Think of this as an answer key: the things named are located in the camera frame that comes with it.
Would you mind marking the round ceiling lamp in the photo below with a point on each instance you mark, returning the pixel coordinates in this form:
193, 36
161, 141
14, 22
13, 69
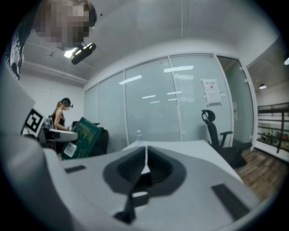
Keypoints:
262, 86

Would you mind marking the white paper notice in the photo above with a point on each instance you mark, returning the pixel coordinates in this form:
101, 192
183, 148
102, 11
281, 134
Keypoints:
211, 92

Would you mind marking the green and white packet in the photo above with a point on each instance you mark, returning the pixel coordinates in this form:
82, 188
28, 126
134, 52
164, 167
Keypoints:
84, 137

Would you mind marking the black metal rack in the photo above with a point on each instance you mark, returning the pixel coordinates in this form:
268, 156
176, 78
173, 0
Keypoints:
273, 126

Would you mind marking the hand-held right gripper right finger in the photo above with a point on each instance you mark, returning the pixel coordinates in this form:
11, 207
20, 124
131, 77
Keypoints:
198, 198

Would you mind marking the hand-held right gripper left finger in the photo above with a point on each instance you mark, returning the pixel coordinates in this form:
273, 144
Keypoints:
90, 191

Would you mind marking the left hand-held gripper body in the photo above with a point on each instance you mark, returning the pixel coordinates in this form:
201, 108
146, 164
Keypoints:
13, 108

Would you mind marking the clear water bottle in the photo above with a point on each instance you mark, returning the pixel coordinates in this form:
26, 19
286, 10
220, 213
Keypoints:
139, 137

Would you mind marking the person's black printed top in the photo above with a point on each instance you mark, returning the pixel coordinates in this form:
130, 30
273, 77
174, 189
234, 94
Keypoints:
15, 49

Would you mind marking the black head-worn camera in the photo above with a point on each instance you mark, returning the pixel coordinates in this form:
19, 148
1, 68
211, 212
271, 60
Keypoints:
83, 53

